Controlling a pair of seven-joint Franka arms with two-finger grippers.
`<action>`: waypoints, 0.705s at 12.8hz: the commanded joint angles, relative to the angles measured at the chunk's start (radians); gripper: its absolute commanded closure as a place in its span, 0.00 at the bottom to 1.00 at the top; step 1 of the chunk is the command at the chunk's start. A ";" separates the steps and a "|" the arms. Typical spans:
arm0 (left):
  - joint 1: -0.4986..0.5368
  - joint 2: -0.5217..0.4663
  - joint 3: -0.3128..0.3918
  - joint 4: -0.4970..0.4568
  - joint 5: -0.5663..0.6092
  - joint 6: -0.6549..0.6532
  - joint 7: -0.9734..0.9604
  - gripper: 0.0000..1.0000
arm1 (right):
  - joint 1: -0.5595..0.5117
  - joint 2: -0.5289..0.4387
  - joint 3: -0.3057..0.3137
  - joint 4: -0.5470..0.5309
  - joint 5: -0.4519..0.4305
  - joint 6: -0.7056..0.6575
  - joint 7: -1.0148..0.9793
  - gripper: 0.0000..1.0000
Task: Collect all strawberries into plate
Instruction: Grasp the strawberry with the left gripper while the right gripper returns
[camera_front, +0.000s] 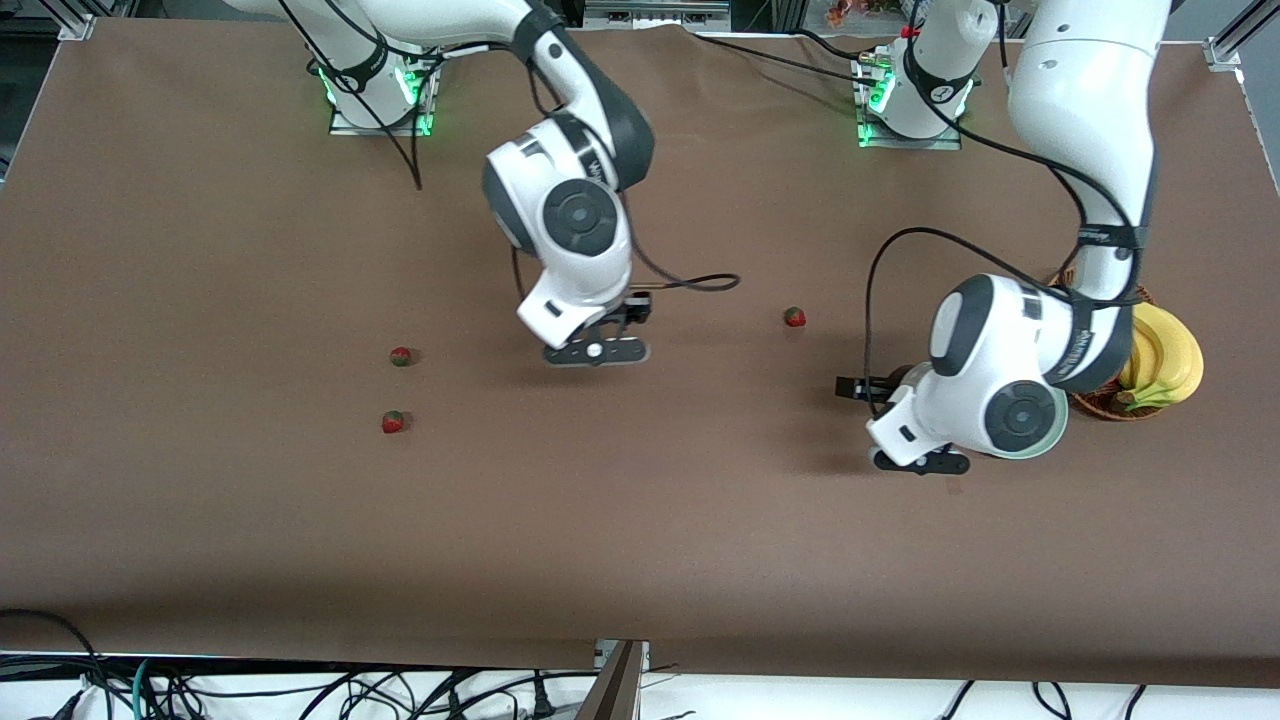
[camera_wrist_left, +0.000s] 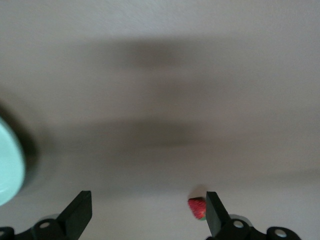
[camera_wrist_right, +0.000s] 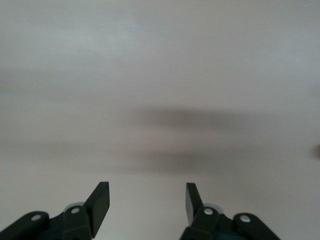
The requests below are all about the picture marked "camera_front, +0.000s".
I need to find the pale green plate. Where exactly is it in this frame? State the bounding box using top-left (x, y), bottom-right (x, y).
top-left (975, 385), bottom-right (1069, 461)

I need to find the brown table cloth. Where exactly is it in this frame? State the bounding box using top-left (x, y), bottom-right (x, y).
top-left (0, 18), bottom-right (1280, 689)

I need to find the brown wicker basket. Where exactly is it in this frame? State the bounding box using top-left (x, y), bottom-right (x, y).
top-left (1048, 268), bottom-right (1166, 422)

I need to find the grey metal box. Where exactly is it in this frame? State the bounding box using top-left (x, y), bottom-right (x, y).
top-left (583, 0), bottom-right (733, 31)

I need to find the yellow banana bunch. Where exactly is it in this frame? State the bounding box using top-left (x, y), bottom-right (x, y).
top-left (1118, 303), bottom-right (1205, 412)

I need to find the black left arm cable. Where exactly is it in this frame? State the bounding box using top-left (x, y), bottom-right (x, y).
top-left (863, 0), bottom-right (1146, 411)

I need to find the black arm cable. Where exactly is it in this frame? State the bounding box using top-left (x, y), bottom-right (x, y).
top-left (863, 0), bottom-right (1146, 411)
top-left (275, 0), bottom-right (742, 301)

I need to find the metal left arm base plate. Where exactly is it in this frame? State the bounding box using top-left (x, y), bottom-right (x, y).
top-left (857, 55), bottom-right (963, 151)

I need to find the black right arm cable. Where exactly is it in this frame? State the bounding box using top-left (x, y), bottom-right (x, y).
top-left (275, 0), bottom-right (742, 301)

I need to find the black base power cable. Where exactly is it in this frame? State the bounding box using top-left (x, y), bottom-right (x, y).
top-left (685, 28), bottom-right (891, 86)

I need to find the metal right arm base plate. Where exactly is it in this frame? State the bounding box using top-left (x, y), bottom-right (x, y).
top-left (328, 95), bottom-right (435, 137)

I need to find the brown support post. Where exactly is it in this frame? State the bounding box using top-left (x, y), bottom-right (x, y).
top-left (575, 640), bottom-right (651, 720)

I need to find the black floor cable loop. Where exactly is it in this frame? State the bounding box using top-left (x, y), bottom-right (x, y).
top-left (0, 608), bottom-right (106, 701)

